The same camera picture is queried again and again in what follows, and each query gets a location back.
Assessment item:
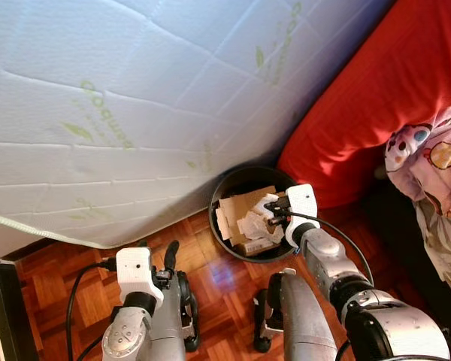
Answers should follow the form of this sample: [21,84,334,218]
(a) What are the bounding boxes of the white paper scraps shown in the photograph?
[241,194,283,243]

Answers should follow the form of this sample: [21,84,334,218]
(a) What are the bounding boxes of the pink cartoon print blanket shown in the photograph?
[383,102,451,219]

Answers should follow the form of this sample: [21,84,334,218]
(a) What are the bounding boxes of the brown cardboard pieces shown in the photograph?
[216,186,286,255]

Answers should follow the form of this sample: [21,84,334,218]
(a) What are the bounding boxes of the silver left robot leg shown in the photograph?
[143,271,201,361]

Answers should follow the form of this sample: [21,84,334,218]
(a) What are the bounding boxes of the silver robot leg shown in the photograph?
[254,268,339,361]
[143,271,201,361]

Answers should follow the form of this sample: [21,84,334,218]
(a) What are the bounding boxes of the silver right robot leg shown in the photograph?
[254,268,339,361]

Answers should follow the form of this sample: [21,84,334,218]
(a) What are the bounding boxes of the red fabric cushion slab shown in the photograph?
[277,0,451,210]

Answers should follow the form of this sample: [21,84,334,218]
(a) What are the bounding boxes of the black cabinet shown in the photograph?
[0,256,38,361]

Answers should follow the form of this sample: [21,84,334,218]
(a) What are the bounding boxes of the bed with grey floral sheet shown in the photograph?
[413,199,451,305]

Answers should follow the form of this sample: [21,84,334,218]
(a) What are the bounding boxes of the white quilted upright mattress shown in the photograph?
[0,0,396,258]

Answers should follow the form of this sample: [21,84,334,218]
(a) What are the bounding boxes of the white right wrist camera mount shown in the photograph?
[284,184,319,249]

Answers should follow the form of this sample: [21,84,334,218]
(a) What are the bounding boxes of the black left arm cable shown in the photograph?
[65,259,120,361]

